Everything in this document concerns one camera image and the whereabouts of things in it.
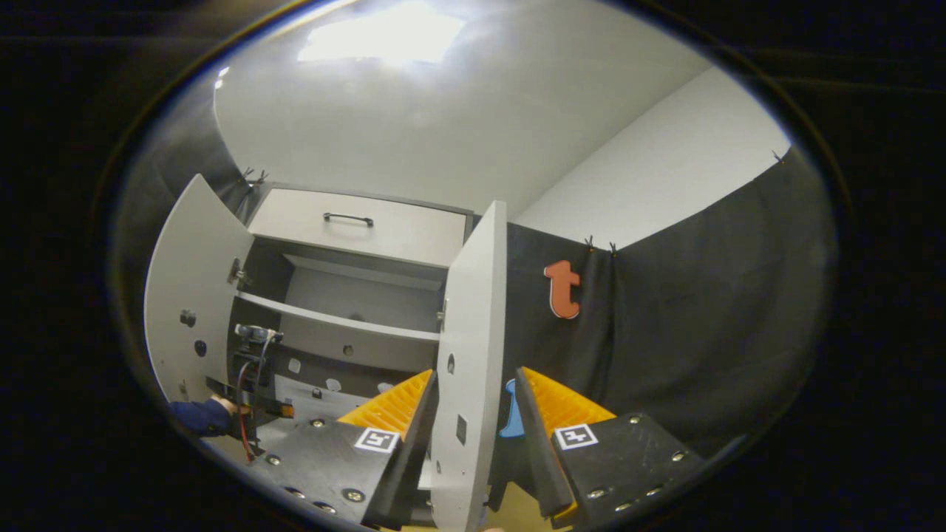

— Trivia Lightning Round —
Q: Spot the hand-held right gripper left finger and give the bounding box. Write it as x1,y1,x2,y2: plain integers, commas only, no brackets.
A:
255,369,440,529

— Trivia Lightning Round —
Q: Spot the white cabinet drawer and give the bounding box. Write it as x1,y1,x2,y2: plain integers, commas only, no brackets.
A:
248,188,470,268

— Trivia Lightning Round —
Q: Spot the white grey shoe cabinet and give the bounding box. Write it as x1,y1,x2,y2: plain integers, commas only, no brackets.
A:
225,183,481,448

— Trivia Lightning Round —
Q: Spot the red cable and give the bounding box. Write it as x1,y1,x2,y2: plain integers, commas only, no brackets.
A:
235,361,258,463

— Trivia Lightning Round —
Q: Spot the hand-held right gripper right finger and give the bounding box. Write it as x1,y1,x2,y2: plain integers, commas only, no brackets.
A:
515,366,703,529

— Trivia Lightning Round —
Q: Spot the white cabinet door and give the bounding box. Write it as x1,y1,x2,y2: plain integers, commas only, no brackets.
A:
144,174,256,403
430,199,509,532

